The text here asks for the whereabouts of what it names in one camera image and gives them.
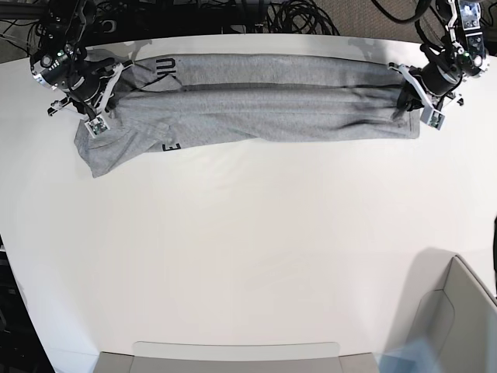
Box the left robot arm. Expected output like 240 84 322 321
388 1 488 128

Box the grey chair right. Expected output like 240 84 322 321
403 256 496 372

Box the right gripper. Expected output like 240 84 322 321
47 58 134 117

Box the black cable bundle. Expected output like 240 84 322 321
89 0 342 40

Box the grey T-shirt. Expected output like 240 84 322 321
75 54 420 177

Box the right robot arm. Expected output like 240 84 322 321
30 1 133 120

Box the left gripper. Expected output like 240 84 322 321
388 62 464 119

